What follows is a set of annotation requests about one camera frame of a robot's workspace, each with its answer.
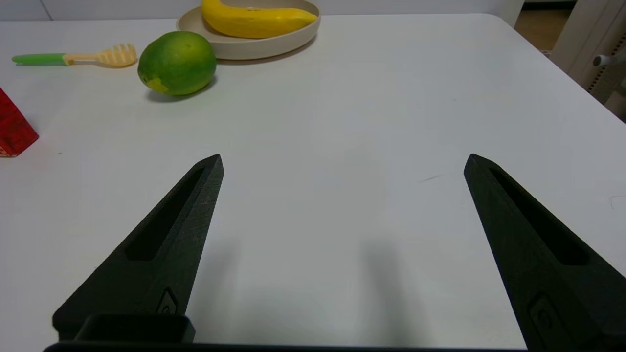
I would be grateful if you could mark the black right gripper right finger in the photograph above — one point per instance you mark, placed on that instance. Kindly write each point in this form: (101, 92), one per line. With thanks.
(538, 274)

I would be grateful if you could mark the green lime fruit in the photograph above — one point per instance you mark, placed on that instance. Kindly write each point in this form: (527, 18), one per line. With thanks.
(178, 62)

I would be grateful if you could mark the brown round plate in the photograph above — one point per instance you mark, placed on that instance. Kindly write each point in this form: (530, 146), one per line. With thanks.
(254, 48)

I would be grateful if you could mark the yellow banana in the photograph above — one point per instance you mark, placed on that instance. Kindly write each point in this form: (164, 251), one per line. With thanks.
(254, 24)

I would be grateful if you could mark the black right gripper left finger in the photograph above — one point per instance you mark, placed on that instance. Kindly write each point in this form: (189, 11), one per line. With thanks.
(186, 234)

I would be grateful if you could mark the red milk carton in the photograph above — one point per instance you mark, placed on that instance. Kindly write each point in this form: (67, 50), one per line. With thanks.
(14, 132)

